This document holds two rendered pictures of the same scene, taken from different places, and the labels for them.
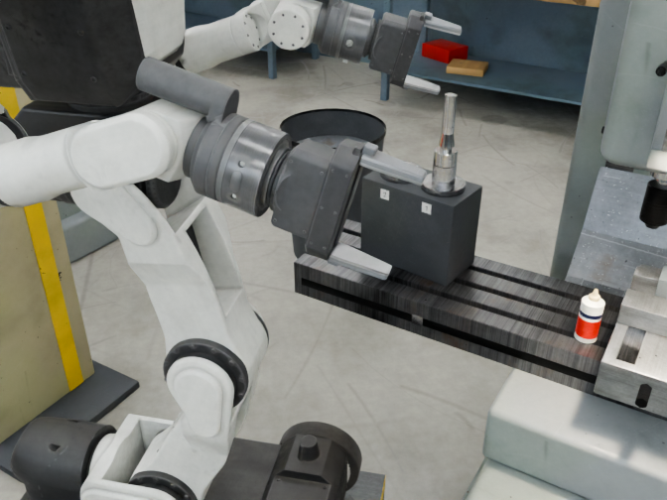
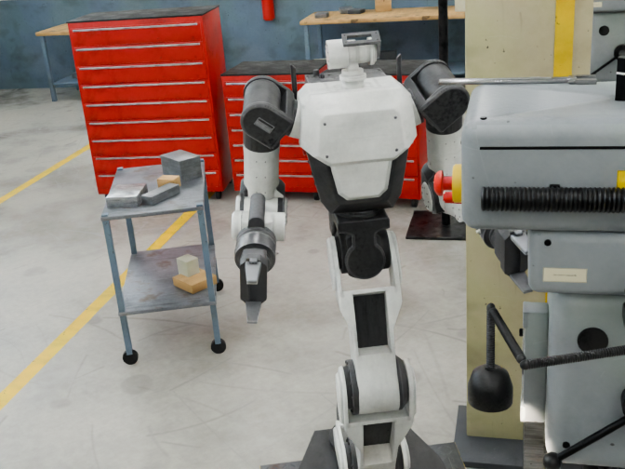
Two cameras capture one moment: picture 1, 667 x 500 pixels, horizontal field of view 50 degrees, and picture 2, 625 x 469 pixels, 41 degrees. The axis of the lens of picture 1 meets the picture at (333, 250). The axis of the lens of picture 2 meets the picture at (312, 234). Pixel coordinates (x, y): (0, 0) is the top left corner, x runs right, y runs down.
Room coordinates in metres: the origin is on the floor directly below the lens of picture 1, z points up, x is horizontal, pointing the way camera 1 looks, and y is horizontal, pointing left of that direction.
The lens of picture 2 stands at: (0.32, -1.53, 2.19)
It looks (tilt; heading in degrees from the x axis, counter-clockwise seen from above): 22 degrees down; 74
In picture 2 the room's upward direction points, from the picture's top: 5 degrees counter-clockwise
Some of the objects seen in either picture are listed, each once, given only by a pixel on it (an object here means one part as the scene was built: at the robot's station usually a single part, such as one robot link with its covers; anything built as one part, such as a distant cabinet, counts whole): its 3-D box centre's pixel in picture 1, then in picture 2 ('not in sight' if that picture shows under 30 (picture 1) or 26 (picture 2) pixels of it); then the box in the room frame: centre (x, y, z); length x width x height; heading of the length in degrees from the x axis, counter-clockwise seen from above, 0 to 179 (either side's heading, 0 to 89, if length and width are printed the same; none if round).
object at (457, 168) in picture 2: not in sight; (459, 183); (0.88, -0.43, 1.76); 0.06 x 0.02 x 0.06; 59
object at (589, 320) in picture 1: (591, 313); not in sight; (1.06, -0.47, 1.01); 0.04 x 0.04 x 0.11
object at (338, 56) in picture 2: not in sight; (349, 58); (0.96, 0.29, 1.84); 0.10 x 0.07 x 0.09; 168
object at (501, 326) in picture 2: not in sight; (508, 337); (0.87, -0.60, 1.58); 0.17 x 0.01 x 0.01; 76
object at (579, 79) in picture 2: not in sight; (515, 80); (1.01, -0.37, 1.89); 0.24 x 0.04 x 0.01; 148
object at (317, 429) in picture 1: (319, 458); not in sight; (1.19, 0.03, 0.50); 0.20 x 0.05 x 0.20; 78
